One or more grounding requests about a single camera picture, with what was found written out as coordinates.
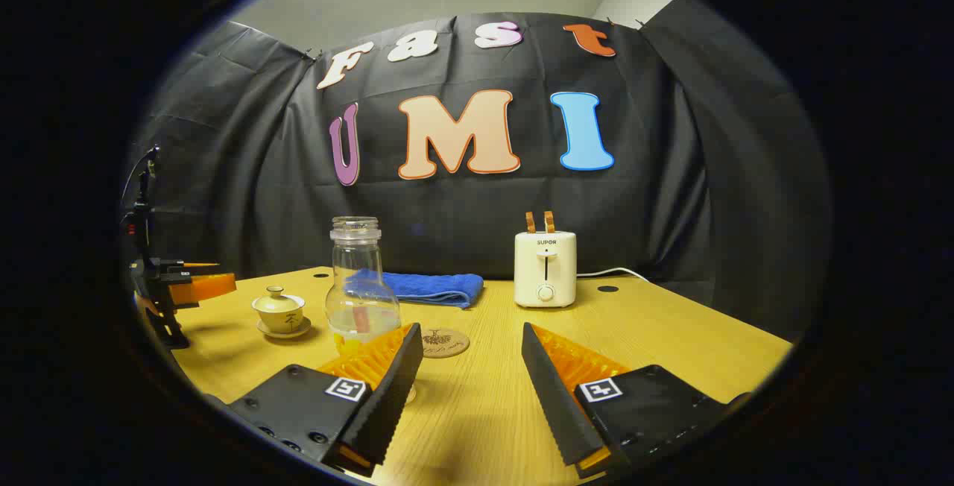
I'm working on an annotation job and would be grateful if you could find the white toaster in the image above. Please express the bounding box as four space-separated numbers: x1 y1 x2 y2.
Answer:
514 231 578 309

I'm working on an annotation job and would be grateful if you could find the black backdrop cloth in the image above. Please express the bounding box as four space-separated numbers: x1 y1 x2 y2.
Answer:
123 0 832 341

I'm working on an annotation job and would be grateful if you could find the round wooden coaster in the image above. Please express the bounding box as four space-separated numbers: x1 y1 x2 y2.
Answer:
420 327 471 359

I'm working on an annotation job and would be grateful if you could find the yellow teacup saucer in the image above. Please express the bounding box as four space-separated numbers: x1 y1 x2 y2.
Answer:
256 318 313 341

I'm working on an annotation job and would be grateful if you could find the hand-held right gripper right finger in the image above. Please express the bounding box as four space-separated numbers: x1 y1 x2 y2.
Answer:
520 321 731 481

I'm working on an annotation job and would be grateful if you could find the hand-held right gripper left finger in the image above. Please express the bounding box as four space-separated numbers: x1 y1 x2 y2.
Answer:
226 322 425 479

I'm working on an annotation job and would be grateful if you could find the blue folded towel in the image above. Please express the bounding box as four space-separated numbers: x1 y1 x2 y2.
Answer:
344 268 485 310

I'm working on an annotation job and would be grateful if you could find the clear water bottle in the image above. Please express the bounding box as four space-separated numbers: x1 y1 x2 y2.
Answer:
326 216 418 405

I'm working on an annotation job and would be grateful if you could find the white toaster cable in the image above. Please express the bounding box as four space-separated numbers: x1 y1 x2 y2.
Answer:
575 267 650 283

